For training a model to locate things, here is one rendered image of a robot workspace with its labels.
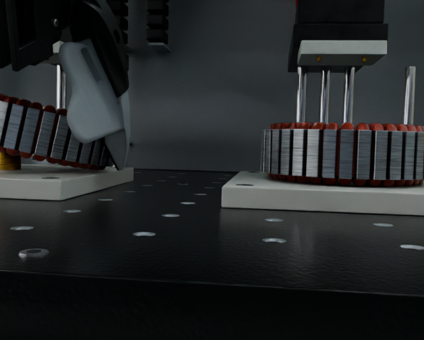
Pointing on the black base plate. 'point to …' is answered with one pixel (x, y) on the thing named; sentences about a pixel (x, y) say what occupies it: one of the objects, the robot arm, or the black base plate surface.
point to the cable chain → (156, 24)
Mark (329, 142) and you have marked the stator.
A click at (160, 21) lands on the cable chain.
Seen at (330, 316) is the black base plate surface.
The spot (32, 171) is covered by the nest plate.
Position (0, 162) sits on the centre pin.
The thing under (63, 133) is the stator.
